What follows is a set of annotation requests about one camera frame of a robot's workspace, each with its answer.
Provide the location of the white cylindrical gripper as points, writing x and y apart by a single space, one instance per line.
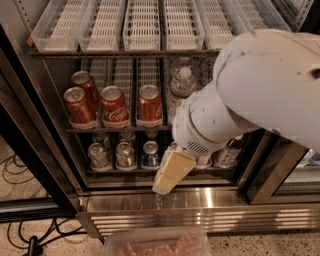
190 137

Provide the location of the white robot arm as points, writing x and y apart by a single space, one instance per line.
261 79

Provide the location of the silver can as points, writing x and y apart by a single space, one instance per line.
98 155
125 155

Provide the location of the steel fridge base grille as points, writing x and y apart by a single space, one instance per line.
216 211

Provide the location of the column coke can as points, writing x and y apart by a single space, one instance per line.
114 104
149 103

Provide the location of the silver can bottom left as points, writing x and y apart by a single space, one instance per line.
98 155

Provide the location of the dark drink bottle left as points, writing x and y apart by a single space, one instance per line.
203 162

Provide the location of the dark drink bottle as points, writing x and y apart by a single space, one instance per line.
203 162
227 157

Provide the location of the dark drink bottle right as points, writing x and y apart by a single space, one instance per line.
227 157

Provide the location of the clear plastic food container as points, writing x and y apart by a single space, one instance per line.
161 241

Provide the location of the black fridge door frame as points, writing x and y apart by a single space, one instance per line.
20 132

